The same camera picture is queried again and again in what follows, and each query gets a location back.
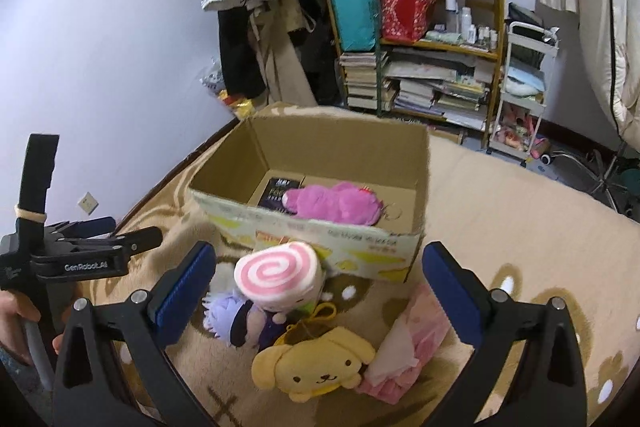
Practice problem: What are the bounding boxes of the teal bag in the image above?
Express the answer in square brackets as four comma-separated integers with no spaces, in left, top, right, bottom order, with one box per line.
[327,0,379,53]

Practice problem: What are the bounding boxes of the black metal stand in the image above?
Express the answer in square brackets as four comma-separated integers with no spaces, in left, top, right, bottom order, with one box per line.
[549,139,640,222]

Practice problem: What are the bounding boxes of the person's left hand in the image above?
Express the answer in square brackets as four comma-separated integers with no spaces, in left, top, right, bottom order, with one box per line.
[0,292,67,365]

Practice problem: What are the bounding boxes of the pile of books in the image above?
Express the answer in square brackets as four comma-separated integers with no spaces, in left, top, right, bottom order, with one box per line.
[339,49,494,131]

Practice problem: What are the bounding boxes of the beige trench coat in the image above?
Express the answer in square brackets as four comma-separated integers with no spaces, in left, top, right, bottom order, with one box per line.
[249,0,322,108]

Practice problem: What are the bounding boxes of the pink fabric plush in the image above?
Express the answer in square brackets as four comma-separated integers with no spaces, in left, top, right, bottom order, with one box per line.
[357,282,452,404]

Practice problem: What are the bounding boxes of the beige printed blanket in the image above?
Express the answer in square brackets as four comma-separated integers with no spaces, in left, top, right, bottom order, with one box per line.
[50,101,640,427]

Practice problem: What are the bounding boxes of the white softbox light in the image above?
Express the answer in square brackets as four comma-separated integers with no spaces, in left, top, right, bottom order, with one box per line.
[575,0,640,138]

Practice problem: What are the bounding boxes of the cardboard box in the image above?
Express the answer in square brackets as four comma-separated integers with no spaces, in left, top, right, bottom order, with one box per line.
[187,114,432,284]

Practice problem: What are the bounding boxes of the purple-haired plush doll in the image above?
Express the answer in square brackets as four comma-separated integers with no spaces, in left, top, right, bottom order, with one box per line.
[202,289,289,354]

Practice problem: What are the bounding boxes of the dark small box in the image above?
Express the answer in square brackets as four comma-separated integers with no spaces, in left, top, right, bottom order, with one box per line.
[257,177,306,210]

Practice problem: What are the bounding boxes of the black hanging coat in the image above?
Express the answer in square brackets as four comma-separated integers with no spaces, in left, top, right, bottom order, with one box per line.
[217,0,269,100]

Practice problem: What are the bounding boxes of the red gift bag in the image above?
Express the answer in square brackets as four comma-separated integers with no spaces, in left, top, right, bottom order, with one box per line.
[375,0,441,44]

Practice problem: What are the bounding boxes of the white trolley cart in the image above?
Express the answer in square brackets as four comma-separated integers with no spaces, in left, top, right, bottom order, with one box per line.
[487,20,560,168]

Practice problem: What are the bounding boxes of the pink plush toy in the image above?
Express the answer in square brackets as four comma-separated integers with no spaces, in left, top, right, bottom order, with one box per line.
[281,180,385,227]

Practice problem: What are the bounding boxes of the red yellow packet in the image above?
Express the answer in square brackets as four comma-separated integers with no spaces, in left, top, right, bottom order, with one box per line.
[217,89,257,118]

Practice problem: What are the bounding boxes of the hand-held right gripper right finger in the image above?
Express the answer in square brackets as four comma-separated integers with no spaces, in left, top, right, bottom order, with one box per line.
[421,241,588,427]

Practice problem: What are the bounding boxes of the group of cosmetic bottles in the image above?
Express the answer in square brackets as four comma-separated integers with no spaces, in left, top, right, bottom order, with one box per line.
[425,0,500,50]

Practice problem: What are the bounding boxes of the yellow dog plush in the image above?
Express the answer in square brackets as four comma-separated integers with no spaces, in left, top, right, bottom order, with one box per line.
[250,302,377,404]

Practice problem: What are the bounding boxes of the pink swirl roll plush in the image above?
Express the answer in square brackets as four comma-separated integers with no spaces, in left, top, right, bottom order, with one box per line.
[233,241,329,313]

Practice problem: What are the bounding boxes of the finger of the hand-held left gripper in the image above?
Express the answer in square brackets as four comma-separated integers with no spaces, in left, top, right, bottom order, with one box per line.
[47,216,117,239]
[60,227,164,258]

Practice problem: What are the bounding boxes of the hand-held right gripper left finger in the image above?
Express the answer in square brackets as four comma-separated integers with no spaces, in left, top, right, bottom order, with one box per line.
[52,241,217,427]

